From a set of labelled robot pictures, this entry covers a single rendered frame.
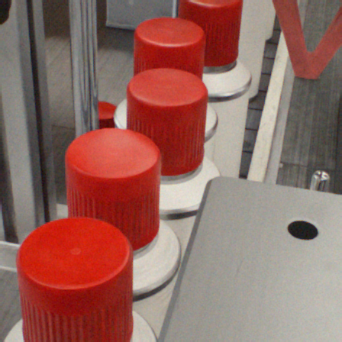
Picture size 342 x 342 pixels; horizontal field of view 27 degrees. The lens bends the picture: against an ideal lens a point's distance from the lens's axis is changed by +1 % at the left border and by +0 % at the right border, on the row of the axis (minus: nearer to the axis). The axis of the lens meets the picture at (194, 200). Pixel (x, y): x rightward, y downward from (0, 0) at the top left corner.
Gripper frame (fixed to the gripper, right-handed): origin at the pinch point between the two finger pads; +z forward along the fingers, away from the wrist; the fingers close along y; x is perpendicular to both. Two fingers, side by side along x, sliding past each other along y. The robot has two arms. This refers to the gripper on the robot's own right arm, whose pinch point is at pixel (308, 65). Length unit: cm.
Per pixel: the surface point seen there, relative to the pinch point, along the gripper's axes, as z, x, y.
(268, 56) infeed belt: 13.8, 4.2, 29.0
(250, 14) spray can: 4.5, 5.7, 17.6
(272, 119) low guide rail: 10.1, 2.1, 9.8
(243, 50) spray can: 7.9, 5.9, 17.5
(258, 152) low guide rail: 10.1, 2.5, 4.3
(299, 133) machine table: 18.7, -0.6, 22.4
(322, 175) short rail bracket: 6.7, -2.3, -2.5
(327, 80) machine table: 18.8, -3.0, 35.4
